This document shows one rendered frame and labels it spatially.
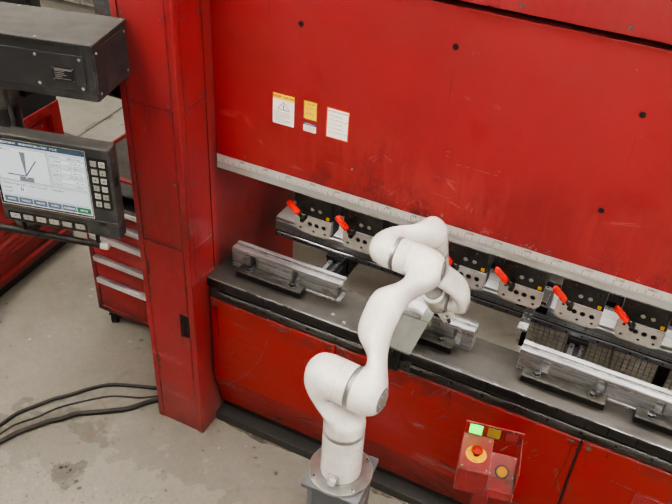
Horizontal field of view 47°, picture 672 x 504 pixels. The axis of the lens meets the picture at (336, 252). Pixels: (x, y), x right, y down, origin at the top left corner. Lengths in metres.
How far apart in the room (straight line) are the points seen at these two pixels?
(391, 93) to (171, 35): 0.73
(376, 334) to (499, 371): 0.94
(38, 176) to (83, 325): 1.69
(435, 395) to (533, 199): 0.90
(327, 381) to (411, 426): 1.17
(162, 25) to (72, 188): 0.64
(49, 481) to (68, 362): 0.73
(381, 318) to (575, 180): 0.77
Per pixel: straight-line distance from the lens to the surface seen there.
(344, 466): 2.27
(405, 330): 2.83
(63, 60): 2.61
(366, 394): 2.03
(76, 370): 4.17
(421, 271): 2.10
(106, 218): 2.82
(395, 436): 3.27
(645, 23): 2.24
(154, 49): 2.70
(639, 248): 2.54
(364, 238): 2.84
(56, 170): 2.81
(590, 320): 2.72
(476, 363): 2.94
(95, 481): 3.69
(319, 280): 3.08
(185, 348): 3.42
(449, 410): 3.05
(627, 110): 2.35
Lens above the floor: 2.89
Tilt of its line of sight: 37 degrees down
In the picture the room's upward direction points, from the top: 4 degrees clockwise
